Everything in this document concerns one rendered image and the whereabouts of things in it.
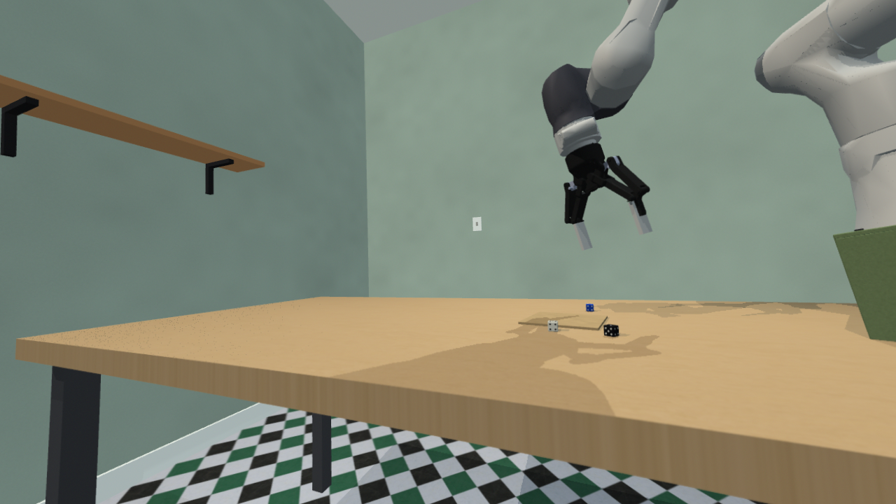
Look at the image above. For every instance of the tan square mat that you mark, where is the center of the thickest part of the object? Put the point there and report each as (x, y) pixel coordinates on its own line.
(577, 321)

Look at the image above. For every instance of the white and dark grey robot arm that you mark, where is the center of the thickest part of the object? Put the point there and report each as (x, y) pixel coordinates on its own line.
(829, 56)

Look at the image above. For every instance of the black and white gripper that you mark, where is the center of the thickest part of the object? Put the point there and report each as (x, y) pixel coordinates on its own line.
(590, 172)

